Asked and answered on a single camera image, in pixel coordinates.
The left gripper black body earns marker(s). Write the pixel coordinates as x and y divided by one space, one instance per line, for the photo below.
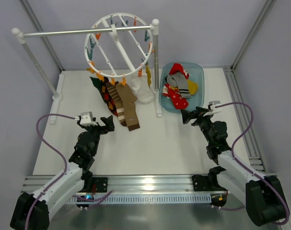
100 127

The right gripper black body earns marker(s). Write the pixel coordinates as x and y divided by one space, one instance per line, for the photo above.
196 115

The blue plastic basin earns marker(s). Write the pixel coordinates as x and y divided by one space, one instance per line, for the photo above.
196 74

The tan sock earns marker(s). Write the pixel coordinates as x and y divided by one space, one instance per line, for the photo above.
128 98

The orange clothes peg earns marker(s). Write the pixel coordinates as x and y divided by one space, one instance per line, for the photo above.
123 82

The mustard yellow sock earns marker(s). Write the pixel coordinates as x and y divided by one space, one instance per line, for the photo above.
148 72

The white round clip hanger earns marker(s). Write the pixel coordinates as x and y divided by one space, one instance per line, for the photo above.
112 25

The brown striped sock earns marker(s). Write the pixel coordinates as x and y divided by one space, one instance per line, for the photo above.
118 103

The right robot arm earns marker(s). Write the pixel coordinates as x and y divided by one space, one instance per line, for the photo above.
262 196

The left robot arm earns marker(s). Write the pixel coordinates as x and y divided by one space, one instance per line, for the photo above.
67 151

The red patterned sock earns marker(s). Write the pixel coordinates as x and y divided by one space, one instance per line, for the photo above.
178 101

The argyle black red sock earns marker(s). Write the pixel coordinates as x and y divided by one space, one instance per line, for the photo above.
106 96

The yellow sock in basin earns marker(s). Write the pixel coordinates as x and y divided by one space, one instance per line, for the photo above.
192 87

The grey striped sock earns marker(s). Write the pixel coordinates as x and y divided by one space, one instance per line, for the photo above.
178 80

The green orange sock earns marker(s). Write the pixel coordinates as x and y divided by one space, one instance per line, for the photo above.
95 80

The red white sock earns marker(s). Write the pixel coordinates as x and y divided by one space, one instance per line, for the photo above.
178 68

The white clothes rack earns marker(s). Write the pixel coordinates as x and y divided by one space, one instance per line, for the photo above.
57 92

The green clothes peg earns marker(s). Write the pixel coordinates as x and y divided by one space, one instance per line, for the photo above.
89 49

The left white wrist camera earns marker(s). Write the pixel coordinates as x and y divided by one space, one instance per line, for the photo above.
87 119

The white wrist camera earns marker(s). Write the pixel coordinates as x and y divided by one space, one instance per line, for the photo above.
213 108
87 119

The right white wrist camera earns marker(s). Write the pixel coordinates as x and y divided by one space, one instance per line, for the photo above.
213 108

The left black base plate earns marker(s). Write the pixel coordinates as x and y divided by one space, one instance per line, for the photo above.
96 185

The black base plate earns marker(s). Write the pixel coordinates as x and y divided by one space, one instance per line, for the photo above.
96 185
202 183

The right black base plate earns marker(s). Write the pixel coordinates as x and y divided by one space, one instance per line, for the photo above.
202 183

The aluminium mounting rail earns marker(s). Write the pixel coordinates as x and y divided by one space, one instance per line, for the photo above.
180 183

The slotted grey cable duct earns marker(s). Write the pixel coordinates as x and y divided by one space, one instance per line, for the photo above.
193 198

